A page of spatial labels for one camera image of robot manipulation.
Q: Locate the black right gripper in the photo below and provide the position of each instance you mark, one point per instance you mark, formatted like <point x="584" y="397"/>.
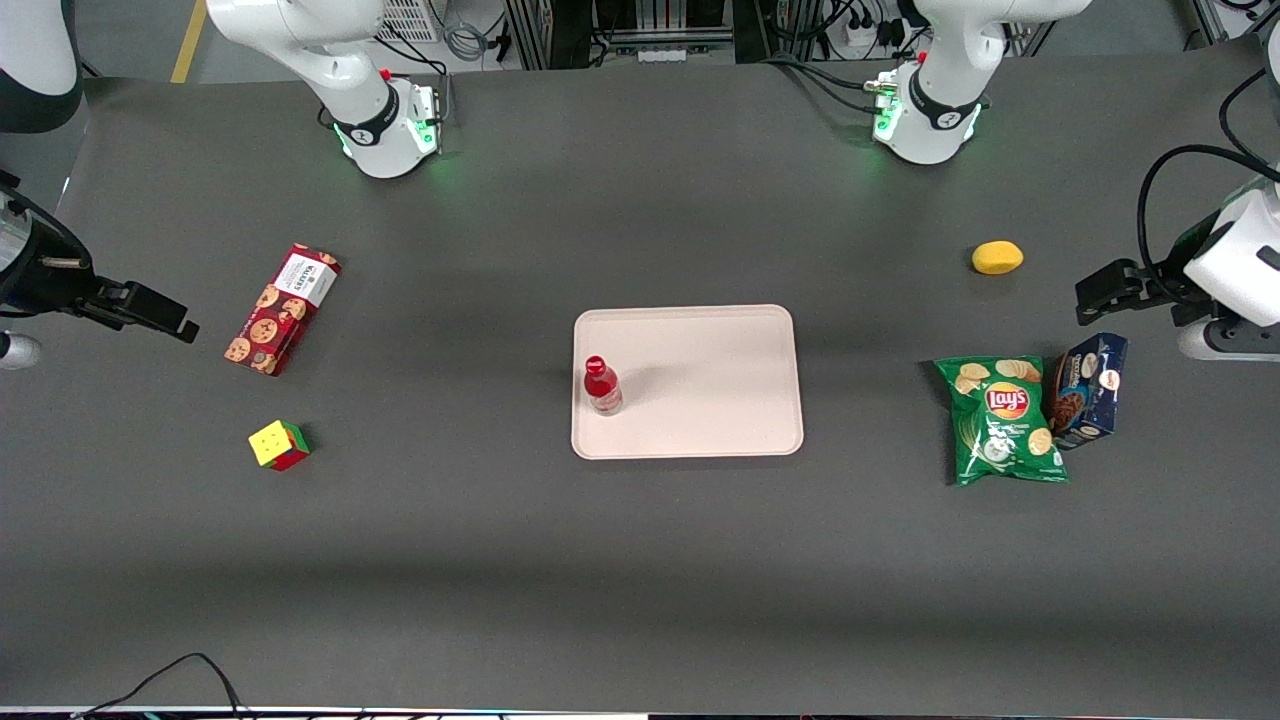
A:
<point x="42" y="272"/>

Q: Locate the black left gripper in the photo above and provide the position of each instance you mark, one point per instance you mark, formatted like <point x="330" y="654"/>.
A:
<point x="1168" y="285"/>

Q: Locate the red coke bottle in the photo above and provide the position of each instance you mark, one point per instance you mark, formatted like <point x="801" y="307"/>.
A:
<point x="603" y="390"/>

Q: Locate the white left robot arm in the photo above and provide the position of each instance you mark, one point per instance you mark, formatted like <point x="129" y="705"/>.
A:
<point x="940" y="120"/>

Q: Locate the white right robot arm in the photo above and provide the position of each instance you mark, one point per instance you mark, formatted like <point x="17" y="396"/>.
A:
<point x="370" y="110"/>

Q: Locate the pale pink plastic tray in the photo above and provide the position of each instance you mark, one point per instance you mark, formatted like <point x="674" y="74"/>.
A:
<point x="700" y="382"/>

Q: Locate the dark blue cookie box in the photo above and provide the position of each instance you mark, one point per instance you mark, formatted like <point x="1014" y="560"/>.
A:
<point x="1090" y="385"/>

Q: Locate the red cookie box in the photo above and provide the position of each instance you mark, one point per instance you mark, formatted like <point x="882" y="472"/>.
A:
<point x="280" y="310"/>

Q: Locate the yellow lemon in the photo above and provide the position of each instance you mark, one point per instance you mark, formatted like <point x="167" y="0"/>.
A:
<point x="997" y="258"/>

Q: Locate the green chips bag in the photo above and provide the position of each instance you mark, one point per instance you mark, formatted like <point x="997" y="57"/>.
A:
<point x="1005" y="425"/>

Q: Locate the colourful puzzle cube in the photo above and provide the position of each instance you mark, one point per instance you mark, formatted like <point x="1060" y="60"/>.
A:
<point x="278" y="445"/>

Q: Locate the white power strip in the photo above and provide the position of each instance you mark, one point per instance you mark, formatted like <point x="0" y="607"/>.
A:
<point x="860" y="35"/>

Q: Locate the white perforated box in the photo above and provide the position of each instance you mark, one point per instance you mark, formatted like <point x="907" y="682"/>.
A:
<point x="410" y="18"/>

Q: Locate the aluminium equipment rack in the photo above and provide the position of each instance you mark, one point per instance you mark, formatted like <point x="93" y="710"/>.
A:
<point x="560" y="30"/>

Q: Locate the dark grey table mat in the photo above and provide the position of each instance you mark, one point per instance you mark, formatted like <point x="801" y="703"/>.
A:
<point x="640" y="560"/>

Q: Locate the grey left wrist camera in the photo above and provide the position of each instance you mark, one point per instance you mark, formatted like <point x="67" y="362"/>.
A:
<point x="1225" y="342"/>

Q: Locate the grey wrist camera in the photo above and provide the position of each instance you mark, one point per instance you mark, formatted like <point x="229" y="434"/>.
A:
<point x="18" y="352"/>
<point x="1225" y="342"/>

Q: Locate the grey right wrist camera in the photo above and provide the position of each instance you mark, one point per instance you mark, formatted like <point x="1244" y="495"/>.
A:
<point x="18" y="352"/>

